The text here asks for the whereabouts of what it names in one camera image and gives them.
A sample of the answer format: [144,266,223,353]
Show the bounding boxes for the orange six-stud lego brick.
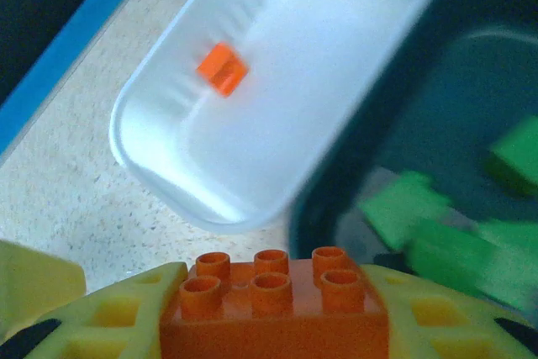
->
[158,245,391,359]

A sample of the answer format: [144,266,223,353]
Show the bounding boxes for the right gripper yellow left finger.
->
[0,240,189,359]

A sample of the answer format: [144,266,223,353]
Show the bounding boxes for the small orange lego brick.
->
[196,41,250,98]

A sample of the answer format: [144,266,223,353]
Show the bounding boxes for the white plastic container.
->
[108,0,462,235]

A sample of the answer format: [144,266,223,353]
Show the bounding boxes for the blue table edge strip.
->
[0,0,163,119]

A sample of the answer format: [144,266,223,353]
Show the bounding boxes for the green lego brick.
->
[360,170,454,251]
[486,116,538,199]
[402,218,538,313]

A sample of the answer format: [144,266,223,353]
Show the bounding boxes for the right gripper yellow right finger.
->
[360,264,538,359]

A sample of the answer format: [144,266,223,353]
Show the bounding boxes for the dark green plastic container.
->
[287,0,538,322]

